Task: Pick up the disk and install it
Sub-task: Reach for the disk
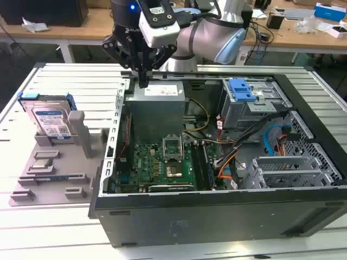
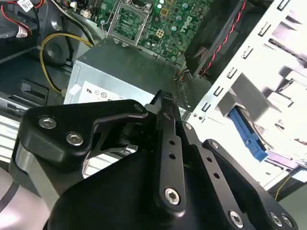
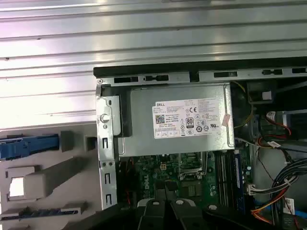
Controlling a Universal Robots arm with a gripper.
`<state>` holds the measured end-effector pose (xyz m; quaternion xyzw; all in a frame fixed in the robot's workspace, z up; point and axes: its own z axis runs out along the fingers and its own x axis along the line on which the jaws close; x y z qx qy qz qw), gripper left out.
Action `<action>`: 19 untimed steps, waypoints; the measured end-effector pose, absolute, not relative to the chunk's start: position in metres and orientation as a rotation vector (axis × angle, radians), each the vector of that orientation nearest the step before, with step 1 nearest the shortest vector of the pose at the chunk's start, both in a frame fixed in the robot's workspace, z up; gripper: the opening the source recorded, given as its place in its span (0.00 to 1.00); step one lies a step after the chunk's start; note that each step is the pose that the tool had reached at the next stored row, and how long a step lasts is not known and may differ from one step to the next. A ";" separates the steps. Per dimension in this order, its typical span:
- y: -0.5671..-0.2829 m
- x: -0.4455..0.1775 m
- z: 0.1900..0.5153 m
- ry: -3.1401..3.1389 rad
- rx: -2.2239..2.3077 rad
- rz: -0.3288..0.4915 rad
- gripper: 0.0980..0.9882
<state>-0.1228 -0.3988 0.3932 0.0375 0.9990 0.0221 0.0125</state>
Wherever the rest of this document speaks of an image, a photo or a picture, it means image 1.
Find blue wire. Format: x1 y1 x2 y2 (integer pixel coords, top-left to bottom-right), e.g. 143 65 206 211
266 126 286 157

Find grey metal disk bay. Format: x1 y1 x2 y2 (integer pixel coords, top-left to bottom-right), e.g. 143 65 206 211
250 155 340 190

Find black case fan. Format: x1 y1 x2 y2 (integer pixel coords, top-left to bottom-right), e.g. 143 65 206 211
115 113 133 174

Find blue plastic cage latch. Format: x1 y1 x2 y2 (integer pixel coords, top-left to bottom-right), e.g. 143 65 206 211
228 77 258 103

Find CPU socket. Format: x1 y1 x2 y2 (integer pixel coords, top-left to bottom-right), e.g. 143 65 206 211
164 159 184 180

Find blue cardboard box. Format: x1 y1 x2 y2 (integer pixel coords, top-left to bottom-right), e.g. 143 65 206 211
313 2 347 23

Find black graphics card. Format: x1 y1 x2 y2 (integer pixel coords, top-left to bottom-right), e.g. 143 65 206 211
139 183 196 194

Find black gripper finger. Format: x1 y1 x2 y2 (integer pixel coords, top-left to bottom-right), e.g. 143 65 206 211
143 44 177 89
101 34 144 89

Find wooden desk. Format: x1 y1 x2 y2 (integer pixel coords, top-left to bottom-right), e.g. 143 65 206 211
0 6 347 53

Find grey metal drive cage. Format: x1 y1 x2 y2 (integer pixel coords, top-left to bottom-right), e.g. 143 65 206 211
219 78 288 131

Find black wire bundle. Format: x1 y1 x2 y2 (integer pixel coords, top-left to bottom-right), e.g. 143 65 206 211
215 110 288 169

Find orange wires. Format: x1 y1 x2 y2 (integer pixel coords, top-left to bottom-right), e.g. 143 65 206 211
216 151 239 180

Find grey power supply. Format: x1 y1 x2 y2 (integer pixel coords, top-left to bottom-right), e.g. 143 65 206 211
124 81 190 137

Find crumpled white paper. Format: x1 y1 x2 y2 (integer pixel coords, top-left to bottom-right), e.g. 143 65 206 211
21 17 50 34

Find hard disk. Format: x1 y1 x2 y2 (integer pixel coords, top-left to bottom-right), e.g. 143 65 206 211
17 92 79 141

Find metal socket cover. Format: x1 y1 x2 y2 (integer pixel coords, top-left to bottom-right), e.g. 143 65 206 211
162 135 184 163

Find black RAM slot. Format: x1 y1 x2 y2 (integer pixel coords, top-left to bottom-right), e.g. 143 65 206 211
198 140 213 190
191 140 204 190

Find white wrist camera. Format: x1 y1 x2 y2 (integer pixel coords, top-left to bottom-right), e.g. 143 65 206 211
138 0 182 48

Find black box on desk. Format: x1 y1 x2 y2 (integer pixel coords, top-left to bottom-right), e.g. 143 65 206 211
0 0 89 28

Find grey parts rack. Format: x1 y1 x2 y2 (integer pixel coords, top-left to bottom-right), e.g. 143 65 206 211
9 109 112 207

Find silver CPU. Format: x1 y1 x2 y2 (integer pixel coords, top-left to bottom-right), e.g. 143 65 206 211
32 158 53 169

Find green motherboard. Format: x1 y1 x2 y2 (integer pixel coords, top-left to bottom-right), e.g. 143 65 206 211
115 135 217 193

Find yellow wires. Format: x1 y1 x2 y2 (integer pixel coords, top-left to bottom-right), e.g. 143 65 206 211
182 99 211 134

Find black PC case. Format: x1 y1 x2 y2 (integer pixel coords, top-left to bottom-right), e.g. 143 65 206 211
88 70 347 249

